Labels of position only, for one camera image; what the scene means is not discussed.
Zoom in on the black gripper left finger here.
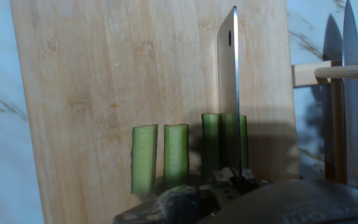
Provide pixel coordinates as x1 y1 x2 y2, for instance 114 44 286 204
209 166 241 208

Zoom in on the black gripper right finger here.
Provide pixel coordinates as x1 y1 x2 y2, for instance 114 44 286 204
237 167 270 192

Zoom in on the cut green cucumber segment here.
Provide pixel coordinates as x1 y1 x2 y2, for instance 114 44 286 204
239 114 250 170
163 123 190 189
201 113 223 180

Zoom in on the green cucumber piece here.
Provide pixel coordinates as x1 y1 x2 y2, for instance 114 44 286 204
131 124 158 196

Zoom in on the steel cleaver knife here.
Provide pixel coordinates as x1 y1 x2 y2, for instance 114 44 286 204
216 6 242 180

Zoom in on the wooden peg knife rack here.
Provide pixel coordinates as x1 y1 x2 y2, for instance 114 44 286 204
291 55 358 192

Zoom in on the steel kitchen knife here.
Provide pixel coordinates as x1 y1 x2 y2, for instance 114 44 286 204
342 0 358 191

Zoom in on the wooden cutting board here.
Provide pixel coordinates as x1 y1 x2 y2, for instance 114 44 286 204
10 0 300 224

